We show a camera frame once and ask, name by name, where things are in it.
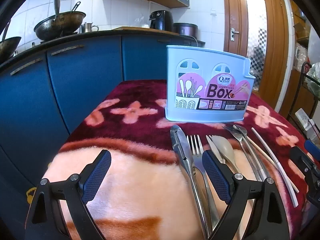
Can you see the white power strip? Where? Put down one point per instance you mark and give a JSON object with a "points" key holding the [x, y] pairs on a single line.
{"points": [[303, 116]]}

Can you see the yellow object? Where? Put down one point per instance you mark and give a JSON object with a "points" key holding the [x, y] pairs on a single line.
{"points": [[30, 195]]}

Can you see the wooden shelf unit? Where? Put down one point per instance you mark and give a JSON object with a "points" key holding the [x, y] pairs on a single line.
{"points": [[300, 27]]}

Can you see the white light switch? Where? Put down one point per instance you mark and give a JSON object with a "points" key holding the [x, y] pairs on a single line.
{"points": [[213, 12]]}

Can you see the white chopstick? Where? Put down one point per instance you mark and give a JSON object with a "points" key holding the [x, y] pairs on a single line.
{"points": [[278, 163]]}

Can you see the small black wok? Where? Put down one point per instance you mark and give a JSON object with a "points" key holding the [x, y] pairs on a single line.
{"points": [[8, 47]]}

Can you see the metal cup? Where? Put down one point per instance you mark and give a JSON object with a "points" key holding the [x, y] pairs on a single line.
{"points": [[87, 28]]}

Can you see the wooden door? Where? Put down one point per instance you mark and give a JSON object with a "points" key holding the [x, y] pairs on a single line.
{"points": [[235, 67]]}

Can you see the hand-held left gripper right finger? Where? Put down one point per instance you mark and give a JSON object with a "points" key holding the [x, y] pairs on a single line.
{"points": [[217, 177]]}

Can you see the red floral blanket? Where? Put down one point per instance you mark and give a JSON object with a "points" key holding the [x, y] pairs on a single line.
{"points": [[140, 180]]}

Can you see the beige plastic spoon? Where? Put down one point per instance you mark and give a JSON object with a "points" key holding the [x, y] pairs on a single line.
{"points": [[225, 150]]}

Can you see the large metal fork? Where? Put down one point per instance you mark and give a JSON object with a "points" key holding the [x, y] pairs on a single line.
{"points": [[197, 160]]}

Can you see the large black wok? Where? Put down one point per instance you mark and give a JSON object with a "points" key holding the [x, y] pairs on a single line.
{"points": [[60, 26]]}

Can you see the metal tongs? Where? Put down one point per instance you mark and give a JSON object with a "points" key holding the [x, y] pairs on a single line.
{"points": [[182, 150]]}

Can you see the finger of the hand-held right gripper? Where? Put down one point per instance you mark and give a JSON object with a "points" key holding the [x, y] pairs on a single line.
{"points": [[313, 150], [300, 157]]}

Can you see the white plastic knife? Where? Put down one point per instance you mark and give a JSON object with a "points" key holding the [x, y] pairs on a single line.
{"points": [[212, 146]]}

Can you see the black kitchen countertop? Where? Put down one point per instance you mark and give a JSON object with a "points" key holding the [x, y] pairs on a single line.
{"points": [[105, 32]]}

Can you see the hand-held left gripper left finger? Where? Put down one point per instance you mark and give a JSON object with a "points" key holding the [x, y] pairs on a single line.
{"points": [[96, 177]]}

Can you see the wooden cutting board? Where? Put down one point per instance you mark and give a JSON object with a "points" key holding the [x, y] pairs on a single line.
{"points": [[130, 28]]}

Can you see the black air fryer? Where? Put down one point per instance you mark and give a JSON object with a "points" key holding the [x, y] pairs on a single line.
{"points": [[161, 20]]}

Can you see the light blue plastic utensil box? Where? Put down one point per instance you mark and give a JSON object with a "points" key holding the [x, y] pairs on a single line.
{"points": [[172, 80]]}

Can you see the plastic bag of greens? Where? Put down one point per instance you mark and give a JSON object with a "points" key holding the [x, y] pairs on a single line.
{"points": [[315, 77]]}

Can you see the blue base cabinet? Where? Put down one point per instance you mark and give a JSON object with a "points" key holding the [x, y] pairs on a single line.
{"points": [[87, 85]]}

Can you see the metal wok spatula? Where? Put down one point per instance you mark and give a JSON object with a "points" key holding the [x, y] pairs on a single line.
{"points": [[57, 5]]}

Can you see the dark rice cooker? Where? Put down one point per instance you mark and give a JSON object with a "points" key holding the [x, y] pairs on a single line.
{"points": [[185, 29]]}

